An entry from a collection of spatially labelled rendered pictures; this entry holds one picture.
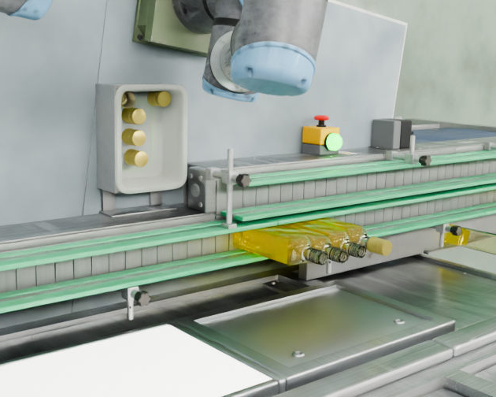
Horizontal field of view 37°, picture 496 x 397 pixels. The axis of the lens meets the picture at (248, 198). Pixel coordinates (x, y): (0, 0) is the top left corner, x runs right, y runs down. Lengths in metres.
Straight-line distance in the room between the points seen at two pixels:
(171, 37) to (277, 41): 0.61
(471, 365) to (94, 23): 1.00
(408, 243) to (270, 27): 1.24
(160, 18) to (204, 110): 0.27
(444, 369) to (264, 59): 0.69
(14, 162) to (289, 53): 0.70
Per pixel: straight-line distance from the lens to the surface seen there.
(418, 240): 2.17
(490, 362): 1.50
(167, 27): 1.57
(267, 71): 0.99
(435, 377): 1.37
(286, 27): 1.00
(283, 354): 1.34
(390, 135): 2.08
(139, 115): 1.55
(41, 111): 1.52
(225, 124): 1.77
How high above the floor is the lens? 2.14
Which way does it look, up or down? 49 degrees down
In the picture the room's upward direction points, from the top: 104 degrees clockwise
